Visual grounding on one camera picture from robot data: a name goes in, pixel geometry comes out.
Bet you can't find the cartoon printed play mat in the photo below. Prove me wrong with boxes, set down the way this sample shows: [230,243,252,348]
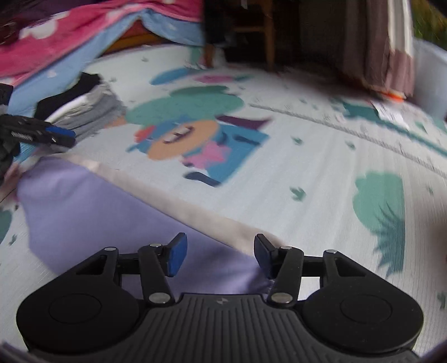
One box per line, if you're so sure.
[0,44,447,357]

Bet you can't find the lilac pants with white stripe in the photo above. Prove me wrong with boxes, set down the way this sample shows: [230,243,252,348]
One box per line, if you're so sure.
[16,154,285,297]

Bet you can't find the wooden chair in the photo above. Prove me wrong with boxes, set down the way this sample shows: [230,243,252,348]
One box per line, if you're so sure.
[203,0,276,72]

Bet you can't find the grey folded garment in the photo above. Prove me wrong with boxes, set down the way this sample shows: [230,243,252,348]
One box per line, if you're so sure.
[54,85,127,144]

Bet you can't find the pink and blue blanket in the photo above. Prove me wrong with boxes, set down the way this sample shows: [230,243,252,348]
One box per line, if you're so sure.
[7,9,206,105]

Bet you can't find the black folded garment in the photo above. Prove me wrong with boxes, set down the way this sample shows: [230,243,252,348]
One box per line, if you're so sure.
[34,71,103,120]

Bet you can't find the brown curtain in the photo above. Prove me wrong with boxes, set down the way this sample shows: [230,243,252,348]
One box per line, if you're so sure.
[340,0,416,95]

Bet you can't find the white folded garment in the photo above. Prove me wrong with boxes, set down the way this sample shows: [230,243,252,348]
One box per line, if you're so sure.
[47,95,96,123]

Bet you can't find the white paper slip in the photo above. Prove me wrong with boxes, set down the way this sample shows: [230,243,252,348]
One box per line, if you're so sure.
[371,99,411,130]

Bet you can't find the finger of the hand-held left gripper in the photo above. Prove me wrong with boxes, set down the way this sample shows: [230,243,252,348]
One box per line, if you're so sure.
[0,114,77,148]

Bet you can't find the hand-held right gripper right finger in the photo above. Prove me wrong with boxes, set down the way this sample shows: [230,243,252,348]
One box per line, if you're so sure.
[253,233,368,307]

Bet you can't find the white plastic container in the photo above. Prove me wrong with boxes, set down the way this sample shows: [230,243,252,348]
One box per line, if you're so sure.
[412,37,447,121]

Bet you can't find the pink patterned blanket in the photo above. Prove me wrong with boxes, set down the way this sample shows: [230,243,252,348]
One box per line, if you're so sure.
[0,0,205,87]

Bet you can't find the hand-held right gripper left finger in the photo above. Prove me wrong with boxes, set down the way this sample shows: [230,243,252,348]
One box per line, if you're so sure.
[75,232,188,305]

